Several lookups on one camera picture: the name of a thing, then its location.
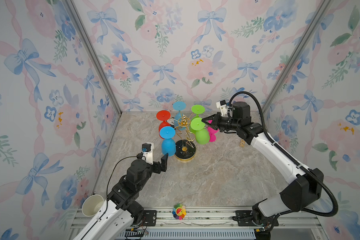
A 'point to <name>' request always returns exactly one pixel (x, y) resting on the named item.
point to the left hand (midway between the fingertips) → (159, 151)
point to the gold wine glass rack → (185, 149)
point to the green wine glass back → (197, 109)
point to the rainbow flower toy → (179, 211)
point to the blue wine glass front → (168, 146)
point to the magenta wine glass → (212, 132)
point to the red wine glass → (163, 115)
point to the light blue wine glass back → (179, 120)
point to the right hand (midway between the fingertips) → (201, 119)
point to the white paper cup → (91, 205)
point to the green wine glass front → (196, 126)
